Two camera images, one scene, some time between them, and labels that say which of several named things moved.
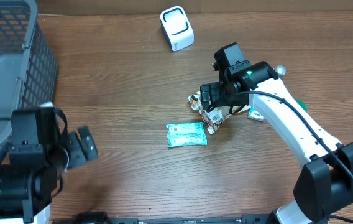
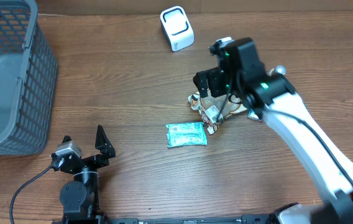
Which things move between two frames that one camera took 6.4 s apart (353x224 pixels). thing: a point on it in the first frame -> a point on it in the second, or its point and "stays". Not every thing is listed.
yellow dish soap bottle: (281, 70) stays
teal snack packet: (186, 135) stays
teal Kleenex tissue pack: (254, 114) stays
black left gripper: (79, 155) -> (106, 152)
